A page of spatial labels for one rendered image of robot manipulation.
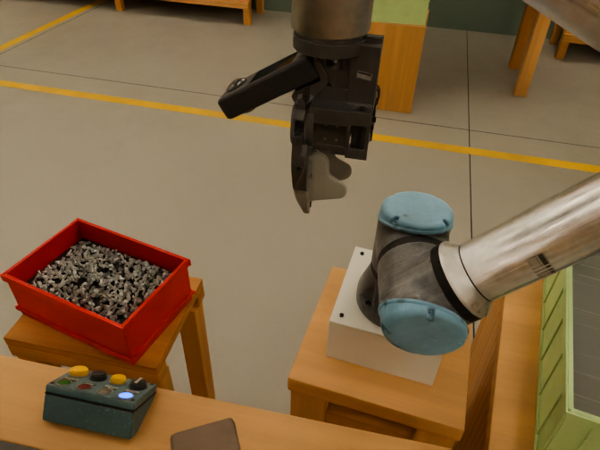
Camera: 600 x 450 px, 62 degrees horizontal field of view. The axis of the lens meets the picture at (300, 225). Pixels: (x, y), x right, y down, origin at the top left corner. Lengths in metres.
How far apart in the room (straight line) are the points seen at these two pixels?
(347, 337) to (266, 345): 1.17
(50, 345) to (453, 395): 0.80
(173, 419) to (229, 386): 1.11
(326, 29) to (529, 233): 0.35
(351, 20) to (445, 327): 0.41
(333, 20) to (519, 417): 0.83
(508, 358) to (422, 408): 0.28
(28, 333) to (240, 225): 1.61
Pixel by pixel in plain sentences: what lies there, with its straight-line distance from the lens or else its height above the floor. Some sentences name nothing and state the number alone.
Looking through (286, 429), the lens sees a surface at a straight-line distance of 0.86.
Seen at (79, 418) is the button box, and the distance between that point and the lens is 0.90.
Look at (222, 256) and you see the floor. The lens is 2.46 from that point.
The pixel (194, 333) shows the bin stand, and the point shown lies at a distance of 1.29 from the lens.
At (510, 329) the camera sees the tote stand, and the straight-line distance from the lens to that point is 1.22.
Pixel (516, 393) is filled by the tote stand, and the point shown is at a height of 0.79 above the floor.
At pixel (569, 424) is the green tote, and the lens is 0.94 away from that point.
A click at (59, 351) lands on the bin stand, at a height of 0.79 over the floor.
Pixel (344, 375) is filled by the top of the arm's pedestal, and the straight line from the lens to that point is 0.98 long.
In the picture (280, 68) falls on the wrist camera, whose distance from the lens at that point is 0.52.
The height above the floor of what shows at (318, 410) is 0.77.
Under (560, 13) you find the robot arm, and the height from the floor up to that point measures 1.49.
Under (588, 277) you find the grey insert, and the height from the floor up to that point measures 0.85.
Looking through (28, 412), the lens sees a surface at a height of 0.90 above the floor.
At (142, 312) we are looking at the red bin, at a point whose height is 0.91.
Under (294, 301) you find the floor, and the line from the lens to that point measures 2.24.
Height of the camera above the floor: 1.65
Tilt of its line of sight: 39 degrees down
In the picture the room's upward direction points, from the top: 2 degrees clockwise
